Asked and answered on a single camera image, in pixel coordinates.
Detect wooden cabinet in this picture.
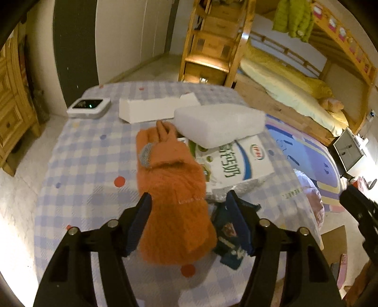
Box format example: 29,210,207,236
0,26,41,176

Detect white green milk carton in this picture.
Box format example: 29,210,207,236
178,136,274,201

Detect orange knitted glove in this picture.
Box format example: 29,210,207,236
136,121,217,265

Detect cardboard box on floor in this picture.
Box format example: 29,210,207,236
321,225,347,265

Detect rainbow oval rug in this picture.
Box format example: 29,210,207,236
265,115,345,213

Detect small white nightstand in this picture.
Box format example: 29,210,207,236
327,128,368,180

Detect wooden stair drawers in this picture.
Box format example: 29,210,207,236
178,0,256,87

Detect yellow bed blanket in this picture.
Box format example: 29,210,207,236
240,43,348,136

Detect white foam block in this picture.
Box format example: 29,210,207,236
174,104,266,148

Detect dark snack wrapper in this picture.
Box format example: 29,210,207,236
212,203,246,270

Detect white wardrobe with holes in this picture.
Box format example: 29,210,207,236
95,0,172,84

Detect pink plush toy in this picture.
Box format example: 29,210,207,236
318,97,344,113

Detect white paper box sleeve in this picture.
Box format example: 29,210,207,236
119,93,201,124

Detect wooden bunk bed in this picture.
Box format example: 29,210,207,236
235,1,377,145

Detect white digital timer device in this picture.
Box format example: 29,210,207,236
67,98,112,119

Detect green puffer jacket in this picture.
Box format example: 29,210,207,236
272,0,315,43

